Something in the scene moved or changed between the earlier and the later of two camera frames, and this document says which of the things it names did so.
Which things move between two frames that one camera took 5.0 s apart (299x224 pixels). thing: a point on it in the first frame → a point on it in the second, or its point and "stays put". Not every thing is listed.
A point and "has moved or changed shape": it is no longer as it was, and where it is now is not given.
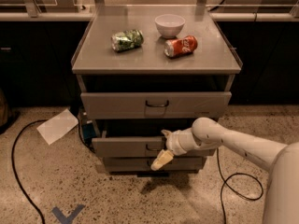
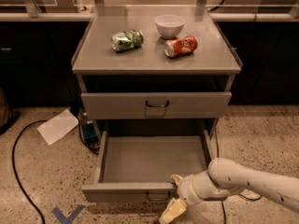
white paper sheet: x=58 y=126 stays put
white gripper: x=173 y=144 → x=185 y=188
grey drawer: x=137 y=147 has moved or changed shape
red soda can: x=178 y=47 stays put
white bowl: x=170 y=25 stays put
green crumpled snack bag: x=126 y=40 stays put
